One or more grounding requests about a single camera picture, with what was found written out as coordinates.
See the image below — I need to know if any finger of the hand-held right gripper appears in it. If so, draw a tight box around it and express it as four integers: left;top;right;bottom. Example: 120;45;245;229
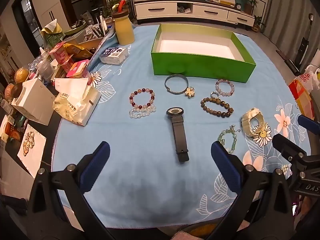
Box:
297;115;320;133
272;134;307;162

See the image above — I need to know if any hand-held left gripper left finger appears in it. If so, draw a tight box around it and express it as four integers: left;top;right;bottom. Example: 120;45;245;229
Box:
26;141;118;240

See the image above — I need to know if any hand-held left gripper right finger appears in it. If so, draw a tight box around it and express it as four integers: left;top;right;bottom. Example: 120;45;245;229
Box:
207;141;294;240

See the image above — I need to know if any green jade bracelet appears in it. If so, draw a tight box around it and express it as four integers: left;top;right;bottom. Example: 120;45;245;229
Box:
217;126;241;154

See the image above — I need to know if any white wristwatch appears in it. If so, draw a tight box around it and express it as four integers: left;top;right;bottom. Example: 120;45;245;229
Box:
241;107;269;138

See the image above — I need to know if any brown bead bracelet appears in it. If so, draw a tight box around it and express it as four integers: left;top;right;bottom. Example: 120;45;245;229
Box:
200;97;234;118

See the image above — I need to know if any black wristwatch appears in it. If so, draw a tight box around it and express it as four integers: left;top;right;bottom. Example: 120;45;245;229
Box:
166;107;190;163

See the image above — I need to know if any purple bead bracelet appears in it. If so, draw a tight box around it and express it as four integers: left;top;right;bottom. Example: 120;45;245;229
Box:
215;79;235;97

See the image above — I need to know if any red and white bead bracelet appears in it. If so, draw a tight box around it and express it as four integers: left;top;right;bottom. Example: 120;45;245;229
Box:
129;87;156;110

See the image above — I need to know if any green cardboard box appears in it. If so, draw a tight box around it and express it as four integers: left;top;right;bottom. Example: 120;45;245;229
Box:
151;23;257;83

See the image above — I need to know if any red and yellow shopping bag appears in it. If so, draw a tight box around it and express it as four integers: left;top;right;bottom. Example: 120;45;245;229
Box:
288;79;315;120

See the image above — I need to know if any white plastic bag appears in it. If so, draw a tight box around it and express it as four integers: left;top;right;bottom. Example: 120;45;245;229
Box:
297;65;320;93

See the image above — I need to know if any blue floral tablecloth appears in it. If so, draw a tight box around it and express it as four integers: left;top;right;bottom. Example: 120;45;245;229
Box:
51;24;313;229

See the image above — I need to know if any tissue pack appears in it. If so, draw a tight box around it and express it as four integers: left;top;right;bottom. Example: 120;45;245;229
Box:
52;77;102;127

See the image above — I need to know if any white paper with sticker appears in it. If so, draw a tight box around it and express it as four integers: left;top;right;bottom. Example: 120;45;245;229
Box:
17;127;47;179

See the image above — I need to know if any gold flower brooch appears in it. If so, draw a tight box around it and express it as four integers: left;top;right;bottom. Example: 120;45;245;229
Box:
184;86;198;98

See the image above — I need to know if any white cardboard box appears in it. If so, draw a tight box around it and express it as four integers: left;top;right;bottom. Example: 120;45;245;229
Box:
11;78;57;126

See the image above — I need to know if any pink carton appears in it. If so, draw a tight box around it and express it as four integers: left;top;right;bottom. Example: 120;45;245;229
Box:
49;42;75;73
66;59;94;85

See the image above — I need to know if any dark metal bangle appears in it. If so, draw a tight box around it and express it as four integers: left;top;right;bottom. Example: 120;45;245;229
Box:
164;74;189;95

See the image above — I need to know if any brown kiwi fruit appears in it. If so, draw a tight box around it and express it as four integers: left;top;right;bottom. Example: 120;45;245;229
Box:
11;82;24;98

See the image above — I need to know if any small potted plant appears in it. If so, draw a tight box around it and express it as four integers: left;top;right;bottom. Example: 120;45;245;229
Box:
252;15;267;33

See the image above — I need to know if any clear plastic box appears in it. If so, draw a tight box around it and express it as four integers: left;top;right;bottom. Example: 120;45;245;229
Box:
99;46;129;65

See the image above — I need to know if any clear plastic bottle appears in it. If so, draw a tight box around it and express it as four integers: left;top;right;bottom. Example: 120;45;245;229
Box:
35;55;54;80

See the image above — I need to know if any orange round fruit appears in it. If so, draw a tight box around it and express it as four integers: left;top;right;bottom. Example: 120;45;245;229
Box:
4;83;15;100

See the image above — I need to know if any yellow round fruit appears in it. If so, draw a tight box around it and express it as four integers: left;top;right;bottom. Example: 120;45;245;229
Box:
14;67;30;83

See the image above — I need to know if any yellow snack bag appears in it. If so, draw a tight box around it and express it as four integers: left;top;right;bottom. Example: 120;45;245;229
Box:
62;42;93;59

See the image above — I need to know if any tall potted plant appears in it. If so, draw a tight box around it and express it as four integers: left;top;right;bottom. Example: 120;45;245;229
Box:
244;0;259;15

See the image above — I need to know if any green packet with yellow cloth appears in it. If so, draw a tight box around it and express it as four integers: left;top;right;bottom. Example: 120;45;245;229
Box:
41;20;64;53

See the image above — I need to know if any planter box with plants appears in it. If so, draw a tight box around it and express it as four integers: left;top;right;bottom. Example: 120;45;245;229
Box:
101;0;130;18

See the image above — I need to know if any white tv cabinet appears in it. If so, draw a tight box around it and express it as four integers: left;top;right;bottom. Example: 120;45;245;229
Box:
134;0;255;27

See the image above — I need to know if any clear bead bracelet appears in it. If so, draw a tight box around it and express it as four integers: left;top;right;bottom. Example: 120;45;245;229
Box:
129;105;157;119

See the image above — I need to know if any yellow bottle with red handle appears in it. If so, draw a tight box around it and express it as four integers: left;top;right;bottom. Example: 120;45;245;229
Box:
111;0;135;46

